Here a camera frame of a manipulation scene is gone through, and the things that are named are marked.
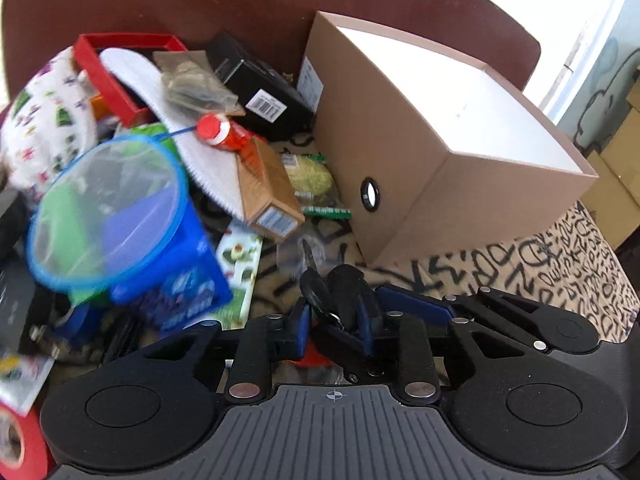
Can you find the letter print tan blanket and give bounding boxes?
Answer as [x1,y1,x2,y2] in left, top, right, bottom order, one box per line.
[191,186,639,344]

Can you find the avocado print card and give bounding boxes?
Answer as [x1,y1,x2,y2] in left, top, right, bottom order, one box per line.
[205,220,262,330]

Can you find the brown small cardboard box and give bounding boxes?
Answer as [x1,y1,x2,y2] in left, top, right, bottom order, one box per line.
[238,138,305,243]

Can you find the blue plastic container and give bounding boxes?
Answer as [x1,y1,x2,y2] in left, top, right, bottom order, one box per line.
[102,186,234,334]

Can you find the green packaged snack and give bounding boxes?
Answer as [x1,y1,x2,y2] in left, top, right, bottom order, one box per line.
[281,153,352,220]

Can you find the stacked cardboard boxes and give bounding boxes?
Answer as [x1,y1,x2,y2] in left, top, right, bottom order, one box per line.
[580,81,640,249]

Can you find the pink cardboard storage box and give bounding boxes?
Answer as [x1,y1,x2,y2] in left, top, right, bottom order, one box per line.
[302,12,597,266]

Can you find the white shoe insole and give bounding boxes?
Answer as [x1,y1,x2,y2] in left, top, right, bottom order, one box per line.
[100,48,244,221]

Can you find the red capped small bottle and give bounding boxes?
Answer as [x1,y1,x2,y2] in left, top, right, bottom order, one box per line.
[195,113,262,153]

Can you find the black product box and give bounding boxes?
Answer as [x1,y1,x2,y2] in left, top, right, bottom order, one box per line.
[205,30,314,142]

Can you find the blue rimmed clear lid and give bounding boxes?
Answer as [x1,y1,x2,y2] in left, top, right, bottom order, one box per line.
[26,136,188,292]

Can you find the clear bag dried goods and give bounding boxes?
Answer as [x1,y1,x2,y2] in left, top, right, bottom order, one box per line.
[152,50,245,117]

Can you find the dark wooden headboard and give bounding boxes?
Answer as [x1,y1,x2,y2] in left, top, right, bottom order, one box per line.
[1,0,541,94]

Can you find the red tape roll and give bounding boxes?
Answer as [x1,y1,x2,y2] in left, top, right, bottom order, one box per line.
[0,404,55,480]

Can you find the patterned white fabric pouch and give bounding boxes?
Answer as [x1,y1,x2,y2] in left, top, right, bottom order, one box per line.
[1,48,98,204]

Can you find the red framed box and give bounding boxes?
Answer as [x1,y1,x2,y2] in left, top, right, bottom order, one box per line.
[73,32,188,127]

